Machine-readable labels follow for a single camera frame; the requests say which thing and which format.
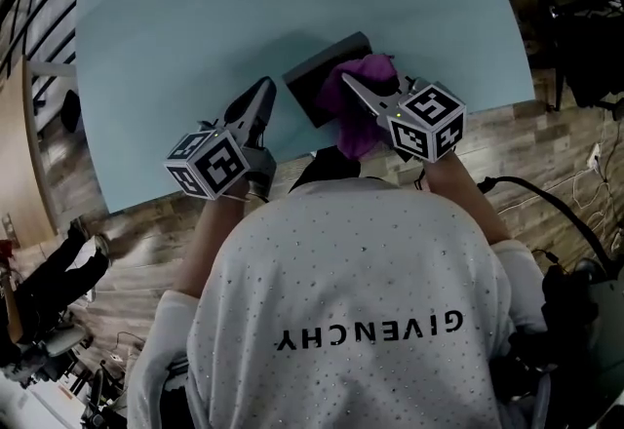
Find thick black cable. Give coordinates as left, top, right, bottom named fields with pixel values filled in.
left=477, top=175, right=613, bottom=270

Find person's black trousers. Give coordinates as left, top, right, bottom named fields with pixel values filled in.
left=287, top=145, right=362, bottom=194

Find person's right forearm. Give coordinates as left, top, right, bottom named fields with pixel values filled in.
left=426, top=151, right=513, bottom=244

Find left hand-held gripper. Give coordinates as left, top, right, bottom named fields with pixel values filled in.
left=164, top=76, right=278, bottom=200

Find black worn bag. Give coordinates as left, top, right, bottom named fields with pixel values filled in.
left=540, top=255, right=624, bottom=418

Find white studded t-shirt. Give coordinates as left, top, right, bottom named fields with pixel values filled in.
left=126, top=177, right=552, bottom=429

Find purple cloth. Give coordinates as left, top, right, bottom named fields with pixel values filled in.
left=315, top=53, right=399, bottom=161

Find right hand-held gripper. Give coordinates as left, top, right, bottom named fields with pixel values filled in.
left=339, top=71, right=468, bottom=164

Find black trash bin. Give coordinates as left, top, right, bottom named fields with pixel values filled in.
left=60, top=89, right=82, bottom=134

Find person's left forearm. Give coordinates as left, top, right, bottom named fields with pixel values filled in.
left=175, top=192, right=251, bottom=297

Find wooden table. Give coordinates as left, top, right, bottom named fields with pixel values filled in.
left=0, top=54, right=59, bottom=248

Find grey box with black knobs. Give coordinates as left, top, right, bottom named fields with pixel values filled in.
left=281, top=30, right=374, bottom=129

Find black office chair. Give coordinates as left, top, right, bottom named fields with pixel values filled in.
left=560, top=2, right=624, bottom=109

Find light blue table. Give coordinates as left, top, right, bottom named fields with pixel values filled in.
left=75, top=0, right=537, bottom=215

